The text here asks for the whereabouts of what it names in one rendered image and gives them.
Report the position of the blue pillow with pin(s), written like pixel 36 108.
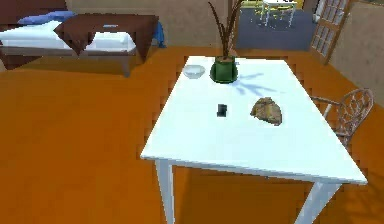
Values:
pixel 46 17

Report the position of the bed with white mattress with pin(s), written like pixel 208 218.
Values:
pixel 33 40

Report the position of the white bowl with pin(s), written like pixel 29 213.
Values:
pixel 194 71

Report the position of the white and yellow table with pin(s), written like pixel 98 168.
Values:
pixel 278 10

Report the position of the blue cloth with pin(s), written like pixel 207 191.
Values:
pixel 159 33

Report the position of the green potted house plant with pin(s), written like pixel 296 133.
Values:
pixel 224 69

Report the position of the brown wicker chair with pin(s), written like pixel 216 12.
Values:
pixel 353 111

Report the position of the dark brown blanket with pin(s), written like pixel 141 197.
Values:
pixel 100 28

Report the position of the brown glazed room door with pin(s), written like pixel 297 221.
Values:
pixel 328 28

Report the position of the small black box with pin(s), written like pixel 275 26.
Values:
pixel 222 110

